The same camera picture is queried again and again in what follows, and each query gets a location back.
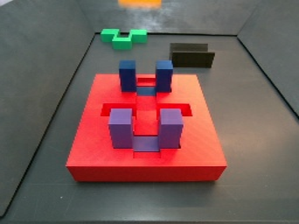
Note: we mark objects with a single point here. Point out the yellow long block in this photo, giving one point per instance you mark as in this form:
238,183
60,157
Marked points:
140,3

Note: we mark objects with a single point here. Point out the red board with slots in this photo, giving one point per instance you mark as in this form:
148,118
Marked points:
197,160

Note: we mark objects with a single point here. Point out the purple U block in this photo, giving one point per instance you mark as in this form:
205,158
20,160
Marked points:
150,131

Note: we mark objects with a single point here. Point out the dark blue U block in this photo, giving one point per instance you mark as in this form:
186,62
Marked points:
147,85

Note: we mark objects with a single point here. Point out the black stepped block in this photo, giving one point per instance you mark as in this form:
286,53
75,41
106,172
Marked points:
191,55

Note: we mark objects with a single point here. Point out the green zigzag block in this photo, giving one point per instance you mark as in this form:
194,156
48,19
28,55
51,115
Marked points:
123,42

